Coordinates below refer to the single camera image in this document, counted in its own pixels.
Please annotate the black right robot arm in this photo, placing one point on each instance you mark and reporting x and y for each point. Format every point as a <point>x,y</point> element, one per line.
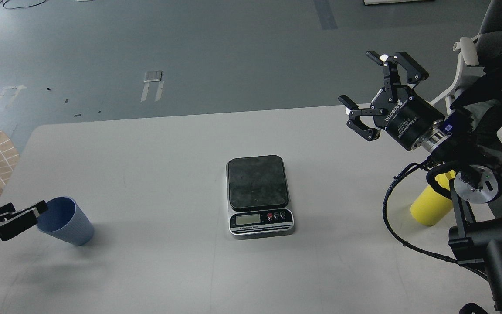
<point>457,168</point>

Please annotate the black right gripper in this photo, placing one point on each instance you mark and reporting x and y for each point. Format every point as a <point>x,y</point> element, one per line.
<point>409,117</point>

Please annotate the person in dark clothes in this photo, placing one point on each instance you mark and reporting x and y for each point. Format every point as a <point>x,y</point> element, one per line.
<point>486,90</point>

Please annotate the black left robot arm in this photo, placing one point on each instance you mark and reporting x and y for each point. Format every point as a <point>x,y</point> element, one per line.
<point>15,221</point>

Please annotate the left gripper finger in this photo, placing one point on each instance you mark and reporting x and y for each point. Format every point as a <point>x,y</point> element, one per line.
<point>15,221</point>

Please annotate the black digital kitchen scale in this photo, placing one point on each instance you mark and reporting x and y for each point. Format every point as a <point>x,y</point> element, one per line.
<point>258,199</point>

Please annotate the yellow seasoning squeeze bottle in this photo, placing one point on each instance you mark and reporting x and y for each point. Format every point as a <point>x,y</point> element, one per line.
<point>430,207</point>

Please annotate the grey white office chair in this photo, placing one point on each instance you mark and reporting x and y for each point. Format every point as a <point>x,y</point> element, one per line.
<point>474,52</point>

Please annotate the blue ribbed cup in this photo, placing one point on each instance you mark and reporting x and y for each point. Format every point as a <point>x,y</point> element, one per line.
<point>66,221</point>

